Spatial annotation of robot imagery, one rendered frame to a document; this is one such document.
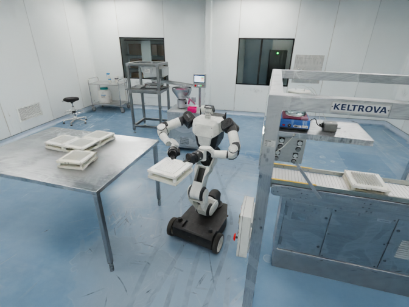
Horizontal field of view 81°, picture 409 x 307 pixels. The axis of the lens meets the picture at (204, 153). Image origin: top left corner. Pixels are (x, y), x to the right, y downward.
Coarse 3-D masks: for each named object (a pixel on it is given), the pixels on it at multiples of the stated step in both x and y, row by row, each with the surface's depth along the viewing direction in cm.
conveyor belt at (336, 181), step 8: (272, 176) 198; (280, 176) 198; (288, 176) 199; (296, 176) 199; (312, 176) 199; (320, 176) 200; (328, 176) 200; (336, 176) 200; (320, 184) 188; (328, 184) 189; (336, 184) 189; (344, 184) 189; (392, 184) 190; (392, 192) 179; (400, 192) 179; (408, 192) 179
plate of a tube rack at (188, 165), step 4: (176, 160) 189; (180, 160) 189; (156, 164) 183; (184, 164) 183; (188, 164) 183; (192, 164) 186; (152, 168) 178; (184, 168) 178; (188, 168) 180; (152, 172) 174; (156, 172) 172; (160, 172) 172; (164, 172) 172; (168, 172) 172; (176, 172) 172; (180, 172) 172; (164, 176) 170; (168, 176) 168; (172, 176) 168; (176, 176) 168
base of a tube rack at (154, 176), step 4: (184, 172) 181; (188, 172) 182; (148, 176) 178; (152, 176) 176; (156, 176) 176; (160, 176) 176; (180, 176) 177; (184, 176) 178; (156, 180) 176; (160, 180) 174; (164, 180) 172; (168, 180) 171; (172, 180) 171; (180, 180) 173; (172, 184) 169; (176, 184) 169
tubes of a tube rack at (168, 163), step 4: (168, 160) 187; (164, 164) 181; (168, 164) 182; (172, 164) 181; (176, 164) 181; (180, 164) 182; (160, 168) 177; (164, 168) 176; (168, 168) 176; (172, 168) 176; (176, 168) 176
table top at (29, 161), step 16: (64, 128) 308; (16, 144) 259; (32, 144) 260; (112, 144) 263; (128, 144) 264; (144, 144) 264; (0, 160) 225; (16, 160) 226; (32, 160) 226; (48, 160) 227; (96, 160) 228; (112, 160) 229; (128, 160) 229; (0, 176) 205; (16, 176) 200; (32, 176) 201; (48, 176) 201; (64, 176) 201; (80, 176) 202; (96, 176) 202; (112, 176) 202; (96, 192) 182
